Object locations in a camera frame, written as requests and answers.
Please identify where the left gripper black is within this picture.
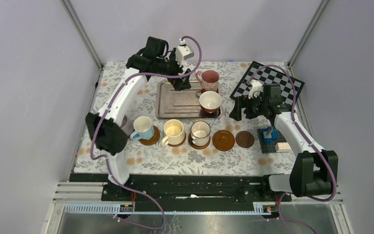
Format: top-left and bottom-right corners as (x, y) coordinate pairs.
(157, 49), (192, 91)

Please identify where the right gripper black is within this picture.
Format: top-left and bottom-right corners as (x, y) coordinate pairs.
(229, 93), (268, 121)

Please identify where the metal serving tray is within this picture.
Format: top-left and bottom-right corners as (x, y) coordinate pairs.
(155, 81), (222, 119)

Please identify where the pink mug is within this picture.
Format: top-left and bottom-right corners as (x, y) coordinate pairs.
(195, 70), (220, 93)

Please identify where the white cup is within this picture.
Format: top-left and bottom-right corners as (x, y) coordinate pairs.
(199, 91), (222, 113)

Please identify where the dark walnut round coaster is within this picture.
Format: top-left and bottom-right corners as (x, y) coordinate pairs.
(235, 131), (255, 148)

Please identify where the brown wooden coaster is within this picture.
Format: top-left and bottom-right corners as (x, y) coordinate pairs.
(212, 130), (235, 152)
(168, 136), (187, 147)
(139, 125), (160, 146)
(188, 133), (211, 150)

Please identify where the cream yellow mug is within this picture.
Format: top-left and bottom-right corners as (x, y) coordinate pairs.
(160, 119), (186, 147)

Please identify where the white ribbed mug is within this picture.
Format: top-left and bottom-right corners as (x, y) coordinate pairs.
(189, 121), (211, 147)

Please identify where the light blue mug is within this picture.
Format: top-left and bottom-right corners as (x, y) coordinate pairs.
(130, 116), (154, 140)

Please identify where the lilac mug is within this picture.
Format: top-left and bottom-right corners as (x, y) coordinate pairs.
(120, 115), (134, 137)

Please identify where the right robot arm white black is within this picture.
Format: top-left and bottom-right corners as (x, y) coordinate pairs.
(229, 80), (338, 202)

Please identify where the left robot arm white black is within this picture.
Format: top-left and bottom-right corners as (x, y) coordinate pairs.
(85, 36), (194, 200)

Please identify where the blue toy brick stack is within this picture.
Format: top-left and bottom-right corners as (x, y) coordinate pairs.
(261, 126), (278, 143)

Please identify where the dark grey brick baseplate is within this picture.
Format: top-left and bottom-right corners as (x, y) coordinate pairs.
(257, 128), (287, 154)

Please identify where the black white chessboard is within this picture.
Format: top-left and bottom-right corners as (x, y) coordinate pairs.
(230, 61), (305, 104)

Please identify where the white toy brick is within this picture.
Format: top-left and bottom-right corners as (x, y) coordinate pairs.
(275, 142), (292, 153)

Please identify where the floral tablecloth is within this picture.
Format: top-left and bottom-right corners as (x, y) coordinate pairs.
(73, 61), (296, 176)

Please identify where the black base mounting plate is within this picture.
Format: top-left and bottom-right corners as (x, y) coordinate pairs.
(101, 174), (293, 213)

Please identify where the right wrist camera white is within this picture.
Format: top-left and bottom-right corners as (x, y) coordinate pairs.
(248, 79), (262, 99)

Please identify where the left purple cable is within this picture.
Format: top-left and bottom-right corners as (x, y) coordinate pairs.
(89, 36), (203, 231)

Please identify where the purple cable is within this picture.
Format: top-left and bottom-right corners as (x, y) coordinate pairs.
(89, 36), (203, 231)
(246, 64), (337, 234)

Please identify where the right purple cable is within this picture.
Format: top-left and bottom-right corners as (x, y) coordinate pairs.
(246, 64), (337, 234)

